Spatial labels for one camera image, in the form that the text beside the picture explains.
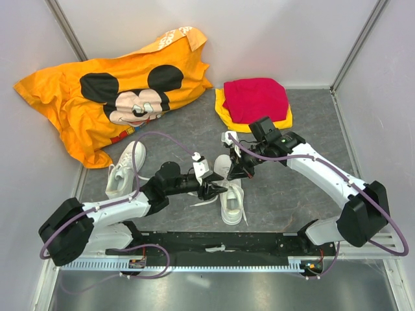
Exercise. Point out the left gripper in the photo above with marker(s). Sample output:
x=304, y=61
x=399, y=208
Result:
x=203, y=192

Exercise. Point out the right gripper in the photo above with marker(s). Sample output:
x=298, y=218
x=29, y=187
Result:
x=235, y=172

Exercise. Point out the white sneaker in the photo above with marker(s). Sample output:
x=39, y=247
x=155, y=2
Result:
x=121, y=176
x=232, y=201

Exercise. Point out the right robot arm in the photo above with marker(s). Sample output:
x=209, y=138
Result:
x=364, y=205

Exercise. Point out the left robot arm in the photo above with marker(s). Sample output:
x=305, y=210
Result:
x=69, y=230

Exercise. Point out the white tape piece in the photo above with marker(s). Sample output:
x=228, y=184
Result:
x=221, y=248

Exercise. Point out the yellow folded cloth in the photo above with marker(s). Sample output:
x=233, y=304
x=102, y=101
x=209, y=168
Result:
x=225, y=116

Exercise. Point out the red folded cloth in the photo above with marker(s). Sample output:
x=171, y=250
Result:
x=251, y=99

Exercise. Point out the orange Mickey Mouse bag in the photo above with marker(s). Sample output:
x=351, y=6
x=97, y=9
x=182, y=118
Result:
x=99, y=102

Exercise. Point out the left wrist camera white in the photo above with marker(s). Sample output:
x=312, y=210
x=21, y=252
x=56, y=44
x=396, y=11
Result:
x=201, y=167

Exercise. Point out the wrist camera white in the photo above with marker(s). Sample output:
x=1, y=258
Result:
x=201, y=167
x=228, y=139

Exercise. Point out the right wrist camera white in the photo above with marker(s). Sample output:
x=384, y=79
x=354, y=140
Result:
x=228, y=139

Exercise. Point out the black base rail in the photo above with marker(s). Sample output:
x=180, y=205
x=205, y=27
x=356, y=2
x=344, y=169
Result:
x=250, y=248

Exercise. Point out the slotted cable duct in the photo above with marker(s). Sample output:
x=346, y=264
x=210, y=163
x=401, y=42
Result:
x=127, y=265

